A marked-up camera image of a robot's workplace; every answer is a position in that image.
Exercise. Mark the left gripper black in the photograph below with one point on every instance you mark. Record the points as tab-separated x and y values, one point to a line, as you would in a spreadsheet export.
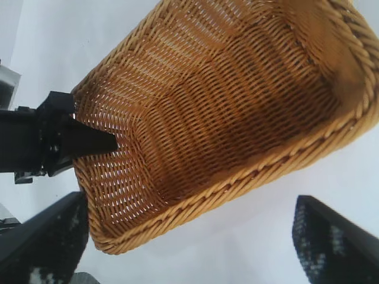
26	139

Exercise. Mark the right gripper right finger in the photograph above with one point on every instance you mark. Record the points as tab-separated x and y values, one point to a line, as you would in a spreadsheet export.
340	251

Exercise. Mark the brown woven wicker basket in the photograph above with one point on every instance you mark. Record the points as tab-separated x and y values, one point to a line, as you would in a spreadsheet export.
225	103

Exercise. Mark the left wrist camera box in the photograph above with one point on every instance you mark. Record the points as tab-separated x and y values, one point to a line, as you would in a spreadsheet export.
9	85

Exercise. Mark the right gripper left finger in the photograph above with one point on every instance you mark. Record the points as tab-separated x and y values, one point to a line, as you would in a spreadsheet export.
44	245

